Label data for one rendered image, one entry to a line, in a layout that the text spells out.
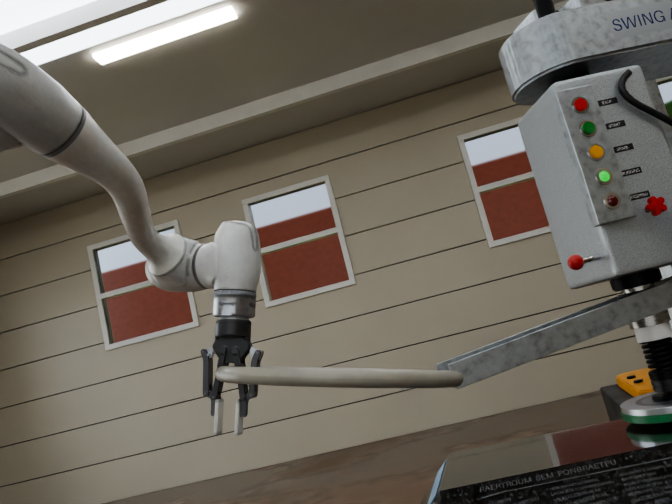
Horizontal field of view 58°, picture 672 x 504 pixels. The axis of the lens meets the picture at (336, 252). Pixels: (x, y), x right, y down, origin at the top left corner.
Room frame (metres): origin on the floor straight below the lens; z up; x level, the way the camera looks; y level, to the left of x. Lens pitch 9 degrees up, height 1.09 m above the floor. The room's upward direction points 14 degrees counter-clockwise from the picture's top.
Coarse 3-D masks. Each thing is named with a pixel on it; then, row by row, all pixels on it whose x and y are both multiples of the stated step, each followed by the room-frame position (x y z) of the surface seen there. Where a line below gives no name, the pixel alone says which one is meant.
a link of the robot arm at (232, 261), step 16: (224, 224) 1.25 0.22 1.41; (240, 224) 1.25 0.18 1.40; (224, 240) 1.24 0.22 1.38; (240, 240) 1.24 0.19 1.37; (256, 240) 1.27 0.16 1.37; (208, 256) 1.25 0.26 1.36; (224, 256) 1.23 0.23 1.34; (240, 256) 1.23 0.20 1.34; (256, 256) 1.26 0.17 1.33; (208, 272) 1.25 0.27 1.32; (224, 272) 1.23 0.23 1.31; (240, 272) 1.24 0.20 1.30; (256, 272) 1.26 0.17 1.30; (208, 288) 1.31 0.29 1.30; (224, 288) 1.24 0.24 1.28; (240, 288) 1.24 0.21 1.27; (256, 288) 1.28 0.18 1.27
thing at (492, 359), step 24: (576, 312) 1.34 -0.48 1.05; (600, 312) 1.23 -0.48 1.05; (624, 312) 1.24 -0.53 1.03; (648, 312) 1.24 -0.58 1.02; (528, 336) 1.22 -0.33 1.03; (552, 336) 1.22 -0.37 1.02; (576, 336) 1.23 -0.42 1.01; (456, 360) 1.31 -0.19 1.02; (480, 360) 1.21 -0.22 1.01; (504, 360) 1.21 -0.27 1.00; (528, 360) 1.21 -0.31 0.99
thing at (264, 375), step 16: (224, 368) 1.11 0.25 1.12; (240, 368) 1.07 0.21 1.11; (256, 368) 1.04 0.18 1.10; (272, 368) 1.03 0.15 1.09; (288, 368) 1.02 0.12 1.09; (304, 368) 1.01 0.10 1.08; (320, 368) 1.01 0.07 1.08; (336, 368) 1.46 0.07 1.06; (352, 368) 1.46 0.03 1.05; (368, 368) 1.46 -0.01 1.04; (256, 384) 1.05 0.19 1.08; (272, 384) 1.03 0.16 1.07; (288, 384) 1.01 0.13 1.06; (304, 384) 1.00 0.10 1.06; (320, 384) 1.00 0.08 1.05; (336, 384) 1.00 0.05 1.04; (352, 384) 1.00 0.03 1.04; (368, 384) 1.00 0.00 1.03; (384, 384) 1.01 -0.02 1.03; (400, 384) 1.02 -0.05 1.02; (416, 384) 1.04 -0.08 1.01; (432, 384) 1.06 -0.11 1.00; (448, 384) 1.10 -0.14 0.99
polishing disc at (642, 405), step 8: (656, 392) 1.39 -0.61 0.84; (632, 400) 1.37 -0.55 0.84; (640, 400) 1.35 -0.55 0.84; (648, 400) 1.33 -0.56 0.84; (624, 408) 1.31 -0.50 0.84; (632, 408) 1.29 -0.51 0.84; (640, 408) 1.27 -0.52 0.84; (648, 408) 1.25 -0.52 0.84; (656, 408) 1.23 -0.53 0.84; (664, 408) 1.22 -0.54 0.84
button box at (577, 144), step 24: (552, 96) 1.18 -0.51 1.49; (576, 96) 1.17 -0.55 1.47; (576, 120) 1.17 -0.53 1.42; (600, 120) 1.17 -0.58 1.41; (576, 144) 1.17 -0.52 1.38; (600, 144) 1.17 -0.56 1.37; (576, 168) 1.18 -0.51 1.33; (600, 192) 1.17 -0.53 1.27; (624, 192) 1.17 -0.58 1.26; (600, 216) 1.17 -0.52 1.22; (624, 216) 1.17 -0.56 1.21
